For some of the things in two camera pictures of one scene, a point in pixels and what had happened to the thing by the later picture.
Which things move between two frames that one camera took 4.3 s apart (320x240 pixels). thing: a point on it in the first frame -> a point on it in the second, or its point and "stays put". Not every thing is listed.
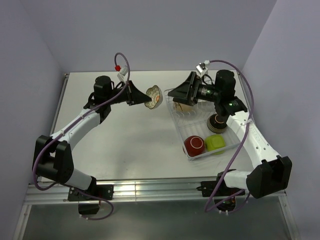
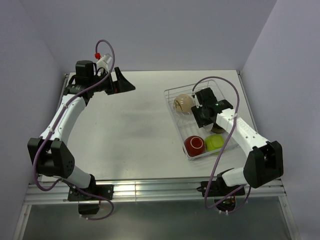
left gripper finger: x=138 y=96 -> x=123 y=84
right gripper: x=185 y=93 -> x=200 y=121
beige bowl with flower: x=185 y=108 stays put
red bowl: x=194 y=146 stays put
